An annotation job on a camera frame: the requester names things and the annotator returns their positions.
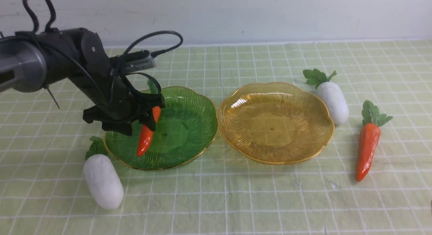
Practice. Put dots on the amber ribbed plastic plate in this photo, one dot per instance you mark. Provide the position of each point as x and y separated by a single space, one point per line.
275 123

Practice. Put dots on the green ribbed plastic plate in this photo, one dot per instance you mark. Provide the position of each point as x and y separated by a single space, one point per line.
186 127

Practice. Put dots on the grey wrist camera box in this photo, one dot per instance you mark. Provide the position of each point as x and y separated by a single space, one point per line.
138 61

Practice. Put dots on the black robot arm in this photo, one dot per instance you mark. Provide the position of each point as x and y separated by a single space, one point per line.
30 62

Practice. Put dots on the white toy radish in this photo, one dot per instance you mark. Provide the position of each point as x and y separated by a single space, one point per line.
330 93
101 177

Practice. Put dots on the orange toy carrot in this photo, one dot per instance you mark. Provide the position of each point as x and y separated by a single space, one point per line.
372 120
146 135

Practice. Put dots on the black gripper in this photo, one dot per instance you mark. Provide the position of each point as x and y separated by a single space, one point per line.
116 103

